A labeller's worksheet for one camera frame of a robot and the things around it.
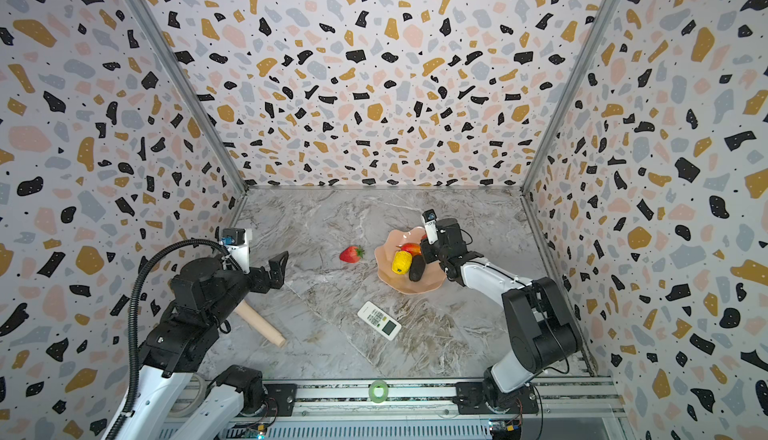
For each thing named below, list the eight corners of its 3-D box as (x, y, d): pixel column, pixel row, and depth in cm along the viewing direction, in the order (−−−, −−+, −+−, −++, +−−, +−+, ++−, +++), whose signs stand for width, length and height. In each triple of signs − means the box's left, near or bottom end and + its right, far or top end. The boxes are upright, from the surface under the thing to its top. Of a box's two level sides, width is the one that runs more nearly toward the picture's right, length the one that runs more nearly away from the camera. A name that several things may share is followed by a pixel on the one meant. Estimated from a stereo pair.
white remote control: (355, 317, 90) (355, 314, 88) (368, 301, 93) (368, 298, 92) (391, 343, 85) (391, 340, 84) (403, 325, 89) (403, 322, 87)
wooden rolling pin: (238, 312, 90) (233, 308, 88) (248, 303, 92) (244, 299, 90) (279, 350, 84) (275, 346, 81) (289, 339, 85) (286, 336, 83)
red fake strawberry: (341, 263, 102) (339, 256, 98) (342, 253, 105) (340, 246, 101) (363, 263, 102) (362, 256, 98) (364, 253, 105) (363, 246, 101)
